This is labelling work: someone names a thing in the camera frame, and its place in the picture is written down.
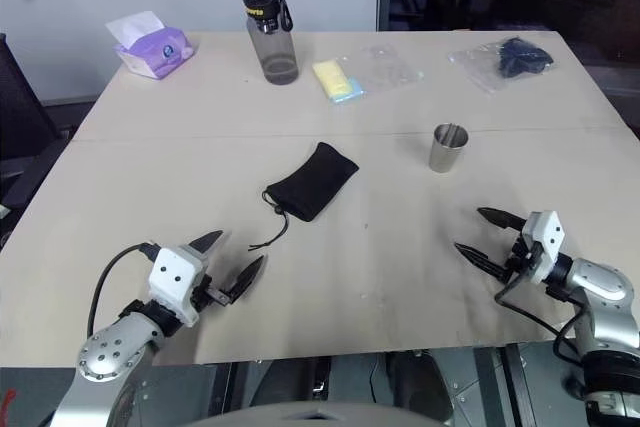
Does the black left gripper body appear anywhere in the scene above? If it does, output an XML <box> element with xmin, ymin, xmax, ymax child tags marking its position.
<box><xmin>190</xmin><ymin>271</ymin><xmax>233</xmax><ymax>313</ymax></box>

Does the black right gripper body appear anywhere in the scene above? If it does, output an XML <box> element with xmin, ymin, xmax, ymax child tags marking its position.
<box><xmin>502</xmin><ymin>238</ymin><xmax>543</xmax><ymax>285</ymax></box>

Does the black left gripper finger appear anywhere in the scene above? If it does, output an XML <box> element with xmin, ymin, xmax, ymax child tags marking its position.
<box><xmin>222</xmin><ymin>254</ymin><xmax>266</xmax><ymax>305</ymax></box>
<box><xmin>188</xmin><ymin>230</ymin><xmax>225</xmax><ymax>255</ymax></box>

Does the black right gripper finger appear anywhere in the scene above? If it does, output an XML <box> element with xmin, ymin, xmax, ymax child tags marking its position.
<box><xmin>453</xmin><ymin>242</ymin><xmax>510</xmax><ymax>283</ymax></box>
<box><xmin>476</xmin><ymin>206</ymin><xmax>527</xmax><ymax>232</ymax></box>

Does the metal cup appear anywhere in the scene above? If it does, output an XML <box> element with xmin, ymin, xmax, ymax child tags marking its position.
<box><xmin>428</xmin><ymin>122</ymin><xmax>471</xmax><ymax>174</ymax></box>

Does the dark rounded shape under table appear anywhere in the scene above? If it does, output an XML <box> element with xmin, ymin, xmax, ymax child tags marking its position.
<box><xmin>384</xmin><ymin>350</ymin><xmax>457</xmax><ymax>421</ymax></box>

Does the grey robot body top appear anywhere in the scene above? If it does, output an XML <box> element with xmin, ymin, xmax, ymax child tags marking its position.
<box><xmin>187</xmin><ymin>399</ymin><xmax>451</xmax><ymax>427</ymax></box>

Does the plastic bag with black item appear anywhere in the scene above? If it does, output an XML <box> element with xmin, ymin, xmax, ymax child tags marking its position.
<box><xmin>447</xmin><ymin>36</ymin><xmax>557</xmax><ymax>96</ymax></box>

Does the clear empty plastic bag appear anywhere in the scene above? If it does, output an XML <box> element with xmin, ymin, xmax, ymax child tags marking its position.
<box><xmin>339</xmin><ymin>43</ymin><xmax>426</xmax><ymax>98</ymax></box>

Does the purple tissue pack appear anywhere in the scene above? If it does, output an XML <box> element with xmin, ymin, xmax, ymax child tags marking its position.
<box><xmin>104</xmin><ymin>10</ymin><xmax>197</xmax><ymax>81</ymax></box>

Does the yellow and blue cloth pack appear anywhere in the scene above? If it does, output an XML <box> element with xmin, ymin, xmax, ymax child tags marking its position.
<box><xmin>312</xmin><ymin>59</ymin><xmax>369</xmax><ymax>107</ymax></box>

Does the grey water bottle black lid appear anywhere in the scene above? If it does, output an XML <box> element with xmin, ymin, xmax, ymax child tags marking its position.
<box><xmin>237</xmin><ymin>0</ymin><xmax>301</xmax><ymax>86</ymax></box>

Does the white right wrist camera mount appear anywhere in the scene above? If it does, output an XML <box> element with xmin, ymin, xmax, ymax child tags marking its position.
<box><xmin>521</xmin><ymin>210</ymin><xmax>568</xmax><ymax>287</ymax></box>

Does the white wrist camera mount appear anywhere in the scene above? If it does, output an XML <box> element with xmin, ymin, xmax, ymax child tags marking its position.
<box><xmin>148</xmin><ymin>245</ymin><xmax>211</xmax><ymax>325</ymax></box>
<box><xmin>521</xmin><ymin>210</ymin><xmax>568</xmax><ymax>287</ymax></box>

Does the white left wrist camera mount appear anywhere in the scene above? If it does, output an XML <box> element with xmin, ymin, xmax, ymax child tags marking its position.
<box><xmin>148</xmin><ymin>245</ymin><xmax>211</xmax><ymax>325</ymax></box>

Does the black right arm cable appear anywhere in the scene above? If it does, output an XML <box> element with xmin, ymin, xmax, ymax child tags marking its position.
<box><xmin>494</xmin><ymin>278</ymin><xmax>592</xmax><ymax>361</ymax></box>

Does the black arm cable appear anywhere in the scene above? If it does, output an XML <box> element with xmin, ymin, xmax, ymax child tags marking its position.
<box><xmin>87</xmin><ymin>242</ymin><xmax>162</xmax><ymax>339</ymax></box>
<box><xmin>494</xmin><ymin>278</ymin><xmax>592</xmax><ymax>361</ymax></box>

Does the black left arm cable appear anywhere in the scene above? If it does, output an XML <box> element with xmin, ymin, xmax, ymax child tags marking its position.
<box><xmin>87</xmin><ymin>242</ymin><xmax>162</xmax><ymax>339</ymax></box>

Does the black drawstring pouch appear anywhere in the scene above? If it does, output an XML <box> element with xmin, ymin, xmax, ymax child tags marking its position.
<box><xmin>248</xmin><ymin>141</ymin><xmax>361</xmax><ymax>252</ymax></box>

